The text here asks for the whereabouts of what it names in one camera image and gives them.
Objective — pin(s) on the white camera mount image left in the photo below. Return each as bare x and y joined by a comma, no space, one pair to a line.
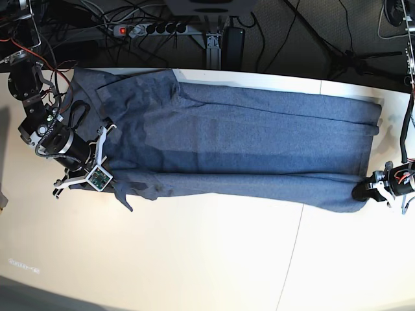
93,174

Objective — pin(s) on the white power strip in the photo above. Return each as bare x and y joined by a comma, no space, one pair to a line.
150,29

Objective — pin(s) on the black power adapter brick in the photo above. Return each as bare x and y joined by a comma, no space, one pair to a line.
232,49

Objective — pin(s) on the aluminium frame post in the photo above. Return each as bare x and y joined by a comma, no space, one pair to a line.
213,35

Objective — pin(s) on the grey object at table edge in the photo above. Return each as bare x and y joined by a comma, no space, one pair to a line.
3,201

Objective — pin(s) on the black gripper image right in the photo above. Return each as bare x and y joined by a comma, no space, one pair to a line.
401,181

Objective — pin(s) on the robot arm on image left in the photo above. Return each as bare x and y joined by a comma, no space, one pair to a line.
42,129

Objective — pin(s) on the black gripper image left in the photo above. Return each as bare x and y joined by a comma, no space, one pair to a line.
73,150

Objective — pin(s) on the grey base camera housing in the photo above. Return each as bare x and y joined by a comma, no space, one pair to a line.
210,7

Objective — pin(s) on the blue T-shirt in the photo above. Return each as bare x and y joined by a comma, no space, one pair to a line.
178,139

